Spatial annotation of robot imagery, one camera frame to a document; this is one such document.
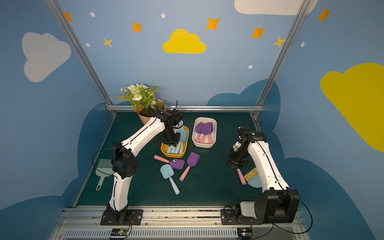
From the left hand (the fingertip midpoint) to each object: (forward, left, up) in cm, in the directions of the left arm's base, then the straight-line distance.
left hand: (174, 143), depth 87 cm
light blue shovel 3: (+1, -3, -11) cm, 12 cm away
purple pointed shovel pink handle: (+22, -15, -14) cm, 30 cm away
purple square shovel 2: (-17, -41, -12) cm, 46 cm away
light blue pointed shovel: (-4, +1, +1) cm, 4 cm away
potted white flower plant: (+22, +20, +14) cm, 33 cm away
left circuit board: (-43, +24, -15) cm, 51 cm away
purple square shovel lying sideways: (-7, 0, -14) cm, 15 cm away
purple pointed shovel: (+21, -20, -13) cm, 32 cm away
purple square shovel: (+16, -23, -14) cm, 32 cm away
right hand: (-13, -31, +2) cm, 34 cm away
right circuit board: (-42, -38, -16) cm, 59 cm away
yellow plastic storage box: (+3, +8, -12) cm, 15 cm away
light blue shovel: (-13, +5, -13) cm, 19 cm away
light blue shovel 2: (+1, +1, -13) cm, 13 cm away
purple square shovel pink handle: (-5, -11, -14) cm, 18 cm away
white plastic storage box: (+7, -20, -11) cm, 23 cm away
